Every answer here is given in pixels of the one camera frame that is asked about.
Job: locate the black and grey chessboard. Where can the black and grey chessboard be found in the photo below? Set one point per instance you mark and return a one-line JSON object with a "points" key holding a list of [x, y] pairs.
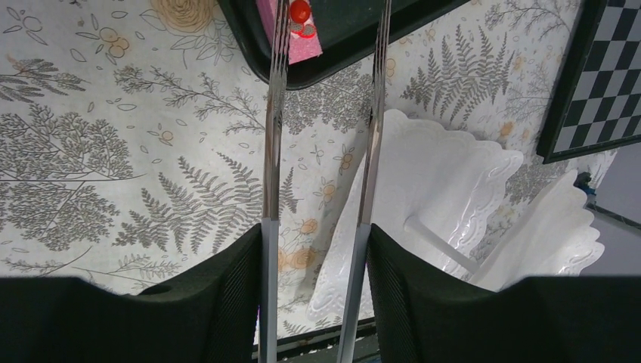
{"points": [[595, 103]]}

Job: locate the white three-tier dessert stand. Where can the white three-tier dessert stand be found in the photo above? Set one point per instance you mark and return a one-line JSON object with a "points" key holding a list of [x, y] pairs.
{"points": [[435, 190]]}

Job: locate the pink strawberry cake slice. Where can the pink strawberry cake slice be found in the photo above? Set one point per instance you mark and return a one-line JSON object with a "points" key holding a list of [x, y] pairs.
{"points": [[304, 41]]}

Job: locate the black serving tray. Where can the black serving tray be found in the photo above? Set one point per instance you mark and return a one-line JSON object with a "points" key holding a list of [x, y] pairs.
{"points": [[347, 32]]}

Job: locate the silver serving tongs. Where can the silver serving tongs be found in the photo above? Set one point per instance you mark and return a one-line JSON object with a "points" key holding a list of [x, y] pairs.
{"points": [[280, 48]]}

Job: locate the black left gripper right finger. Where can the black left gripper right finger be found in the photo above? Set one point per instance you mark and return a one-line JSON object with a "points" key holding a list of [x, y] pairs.
{"points": [[423, 314]]}

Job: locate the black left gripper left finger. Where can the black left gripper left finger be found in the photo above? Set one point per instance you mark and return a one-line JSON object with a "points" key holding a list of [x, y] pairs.
{"points": [[205, 314]]}

